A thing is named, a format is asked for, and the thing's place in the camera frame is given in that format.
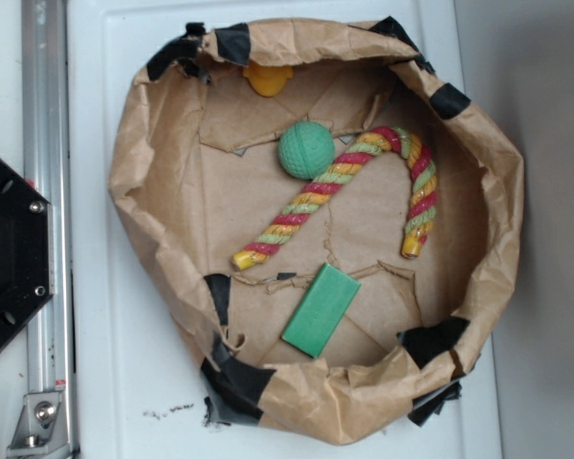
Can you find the green rectangular block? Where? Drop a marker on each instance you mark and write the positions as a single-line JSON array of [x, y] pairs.
[[320, 311]]

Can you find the green dimpled ball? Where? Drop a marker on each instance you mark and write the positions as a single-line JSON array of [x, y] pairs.
[[306, 149]]

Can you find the brown paper bag bin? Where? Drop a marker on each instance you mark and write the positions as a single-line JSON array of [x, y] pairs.
[[196, 177]]

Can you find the yellow plastic toy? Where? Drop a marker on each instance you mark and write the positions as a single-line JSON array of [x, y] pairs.
[[267, 81]]

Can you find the striped candy cane rope toy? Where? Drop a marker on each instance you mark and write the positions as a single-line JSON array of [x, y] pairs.
[[369, 145]]

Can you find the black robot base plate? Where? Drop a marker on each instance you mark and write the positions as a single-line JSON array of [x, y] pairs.
[[25, 263]]

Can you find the aluminium extrusion rail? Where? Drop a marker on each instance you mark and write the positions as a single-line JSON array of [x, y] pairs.
[[51, 336]]

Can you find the metal corner bracket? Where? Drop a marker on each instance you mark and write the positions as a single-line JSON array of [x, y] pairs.
[[41, 428]]

